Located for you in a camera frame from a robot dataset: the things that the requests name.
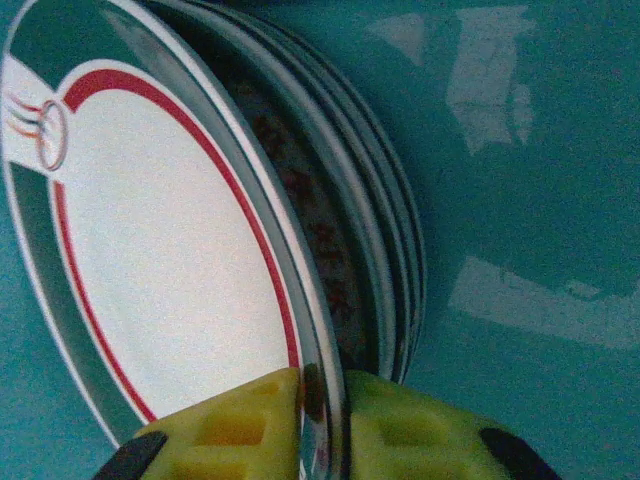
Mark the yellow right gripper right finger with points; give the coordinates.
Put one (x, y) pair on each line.
(425, 440)

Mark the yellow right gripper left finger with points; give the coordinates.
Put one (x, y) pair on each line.
(225, 435)

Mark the white plate green red rings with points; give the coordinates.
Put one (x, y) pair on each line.
(350, 190)
(165, 240)

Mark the blue plastic bin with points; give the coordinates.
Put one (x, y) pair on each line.
(500, 200)

